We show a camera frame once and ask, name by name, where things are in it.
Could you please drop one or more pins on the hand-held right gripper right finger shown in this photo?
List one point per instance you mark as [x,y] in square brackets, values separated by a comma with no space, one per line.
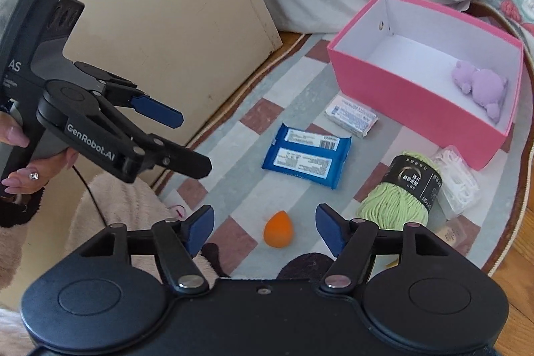
[329,231]

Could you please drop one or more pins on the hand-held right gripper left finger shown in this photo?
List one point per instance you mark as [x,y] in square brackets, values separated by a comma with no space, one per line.
[202,229]

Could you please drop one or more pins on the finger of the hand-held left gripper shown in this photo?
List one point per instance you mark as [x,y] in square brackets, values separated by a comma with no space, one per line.
[160,112]
[183,164]

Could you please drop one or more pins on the green yarn ball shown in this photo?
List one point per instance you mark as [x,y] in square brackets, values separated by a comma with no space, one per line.
[396,203]

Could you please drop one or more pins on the blue wipes packet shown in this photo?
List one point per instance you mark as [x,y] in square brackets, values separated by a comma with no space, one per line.
[306,156]

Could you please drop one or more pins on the frosted foundation bottle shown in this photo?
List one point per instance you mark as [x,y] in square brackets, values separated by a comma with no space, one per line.
[448,233]

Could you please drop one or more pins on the pink cardboard box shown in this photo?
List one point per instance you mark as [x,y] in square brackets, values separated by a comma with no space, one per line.
[400,101]

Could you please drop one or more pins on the person's left hand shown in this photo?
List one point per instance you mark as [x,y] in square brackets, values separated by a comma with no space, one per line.
[25,176]

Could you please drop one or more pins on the orange makeup sponge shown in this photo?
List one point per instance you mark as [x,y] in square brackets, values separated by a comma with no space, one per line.
[277,233]

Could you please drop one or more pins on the white wrapped packet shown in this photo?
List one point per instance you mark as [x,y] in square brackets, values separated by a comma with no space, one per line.
[352,116]

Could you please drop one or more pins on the striped checked rug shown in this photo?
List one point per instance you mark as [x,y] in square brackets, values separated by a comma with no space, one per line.
[292,89]

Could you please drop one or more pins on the clear bag of floss picks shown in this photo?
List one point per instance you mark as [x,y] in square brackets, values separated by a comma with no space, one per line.
[457,181]

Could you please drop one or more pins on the floral quilt bedspread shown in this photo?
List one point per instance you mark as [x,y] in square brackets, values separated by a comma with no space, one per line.
[300,5]

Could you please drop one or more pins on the purple plush toy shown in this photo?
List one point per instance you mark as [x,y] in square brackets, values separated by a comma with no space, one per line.
[482,87]

